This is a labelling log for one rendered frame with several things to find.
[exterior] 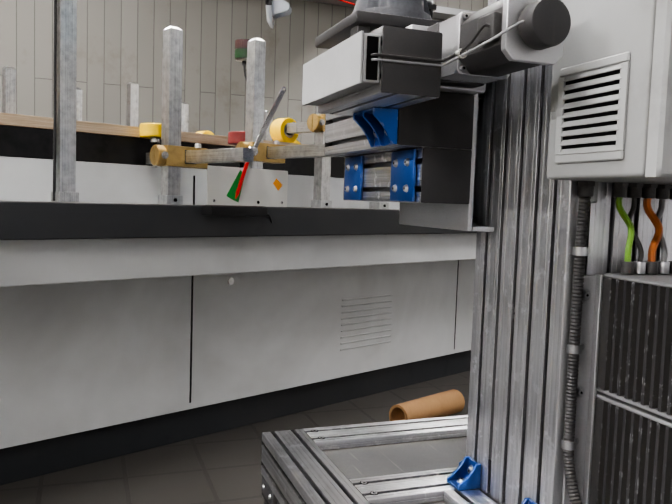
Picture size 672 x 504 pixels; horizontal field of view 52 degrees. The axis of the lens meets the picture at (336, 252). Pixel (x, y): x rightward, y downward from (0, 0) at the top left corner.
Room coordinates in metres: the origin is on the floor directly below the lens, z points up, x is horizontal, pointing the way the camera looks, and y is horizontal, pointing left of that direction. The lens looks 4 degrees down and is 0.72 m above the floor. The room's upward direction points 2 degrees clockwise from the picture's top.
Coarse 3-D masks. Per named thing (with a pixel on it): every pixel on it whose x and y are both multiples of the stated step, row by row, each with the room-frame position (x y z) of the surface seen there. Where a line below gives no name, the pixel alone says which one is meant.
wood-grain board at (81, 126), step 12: (0, 120) 1.61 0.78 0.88; (12, 120) 1.63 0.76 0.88; (24, 120) 1.64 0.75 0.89; (36, 120) 1.66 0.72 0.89; (48, 120) 1.68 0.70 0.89; (84, 132) 1.75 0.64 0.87; (96, 132) 1.77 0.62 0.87; (108, 132) 1.79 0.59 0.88; (120, 132) 1.81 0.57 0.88; (132, 132) 1.83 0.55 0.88; (192, 132) 1.96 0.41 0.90; (216, 144) 2.01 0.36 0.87; (228, 144) 2.04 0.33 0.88; (288, 144) 2.20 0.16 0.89; (300, 144) 2.23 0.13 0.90
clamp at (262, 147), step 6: (240, 144) 1.84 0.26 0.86; (246, 144) 1.83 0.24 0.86; (252, 144) 1.84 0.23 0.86; (264, 144) 1.86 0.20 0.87; (270, 144) 1.88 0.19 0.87; (276, 144) 1.89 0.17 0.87; (258, 150) 1.85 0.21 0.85; (264, 150) 1.86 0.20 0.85; (258, 156) 1.85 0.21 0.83; (264, 156) 1.86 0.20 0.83; (264, 162) 1.90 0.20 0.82; (270, 162) 1.89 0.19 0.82; (276, 162) 1.89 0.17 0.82; (282, 162) 1.91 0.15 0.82
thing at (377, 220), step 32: (0, 224) 1.39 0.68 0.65; (32, 224) 1.43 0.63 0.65; (64, 224) 1.48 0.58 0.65; (96, 224) 1.53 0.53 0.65; (128, 224) 1.58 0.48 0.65; (160, 224) 1.64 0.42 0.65; (192, 224) 1.70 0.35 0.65; (224, 224) 1.76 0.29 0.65; (256, 224) 1.83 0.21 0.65; (288, 224) 1.91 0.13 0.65; (320, 224) 1.99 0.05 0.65; (352, 224) 2.08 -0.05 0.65; (384, 224) 2.17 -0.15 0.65
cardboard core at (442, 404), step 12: (432, 396) 2.27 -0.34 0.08; (444, 396) 2.29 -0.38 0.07; (456, 396) 2.32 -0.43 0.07; (396, 408) 2.19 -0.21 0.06; (408, 408) 2.15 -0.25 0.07; (420, 408) 2.18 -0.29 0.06; (432, 408) 2.22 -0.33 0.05; (444, 408) 2.26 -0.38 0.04; (456, 408) 2.30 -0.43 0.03; (396, 420) 2.19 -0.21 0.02
